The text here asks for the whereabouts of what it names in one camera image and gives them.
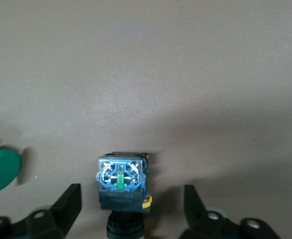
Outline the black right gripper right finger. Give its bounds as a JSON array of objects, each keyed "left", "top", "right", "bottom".
[{"left": 179, "top": 184, "right": 283, "bottom": 239}]

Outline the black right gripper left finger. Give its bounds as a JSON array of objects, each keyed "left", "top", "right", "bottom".
[{"left": 0, "top": 183, "right": 82, "bottom": 239}]

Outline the yellow push button switch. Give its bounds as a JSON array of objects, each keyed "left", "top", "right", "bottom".
[{"left": 95, "top": 151, "right": 153, "bottom": 239}]

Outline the green push button switch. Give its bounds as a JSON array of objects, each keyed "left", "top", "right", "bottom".
[{"left": 0, "top": 135, "right": 22, "bottom": 195}]

